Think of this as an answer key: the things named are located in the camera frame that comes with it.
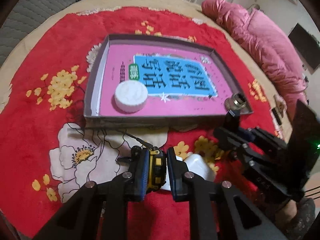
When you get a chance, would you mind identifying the black television screen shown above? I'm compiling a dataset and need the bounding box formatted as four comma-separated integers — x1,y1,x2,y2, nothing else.
289,23,319,72

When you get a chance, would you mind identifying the black yellow wrist watch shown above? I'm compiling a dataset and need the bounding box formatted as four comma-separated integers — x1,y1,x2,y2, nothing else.
121,131,167,192

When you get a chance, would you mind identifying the white round jar lid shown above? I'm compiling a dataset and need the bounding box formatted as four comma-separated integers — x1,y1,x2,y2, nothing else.
114,80,148,113

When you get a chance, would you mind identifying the beige bed cover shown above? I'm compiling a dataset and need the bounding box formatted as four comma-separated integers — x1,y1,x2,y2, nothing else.
0,0,301,140

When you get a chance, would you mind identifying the metal pipe fitting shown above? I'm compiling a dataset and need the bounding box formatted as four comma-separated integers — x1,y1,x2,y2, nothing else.
224,93,247,110

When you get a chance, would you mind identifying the grey cardboard box tray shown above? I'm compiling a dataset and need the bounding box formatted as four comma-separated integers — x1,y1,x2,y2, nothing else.
84,34,245,128

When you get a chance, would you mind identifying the red floral blanket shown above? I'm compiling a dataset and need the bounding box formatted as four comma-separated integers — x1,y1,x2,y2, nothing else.
1,7,276,238

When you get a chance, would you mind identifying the pink quilted jacket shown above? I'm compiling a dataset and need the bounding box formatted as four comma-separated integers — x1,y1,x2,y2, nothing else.
201,0,307,120

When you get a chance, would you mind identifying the white rounded plastic case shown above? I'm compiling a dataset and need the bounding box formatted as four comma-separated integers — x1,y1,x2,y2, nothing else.
161,152,216,191

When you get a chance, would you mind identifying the pink blue book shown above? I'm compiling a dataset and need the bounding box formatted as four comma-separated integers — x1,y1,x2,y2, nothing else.
99,44,233,116

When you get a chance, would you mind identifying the grey quilted sofa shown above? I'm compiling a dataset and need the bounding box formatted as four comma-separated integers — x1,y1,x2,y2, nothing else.
1,0,76,64

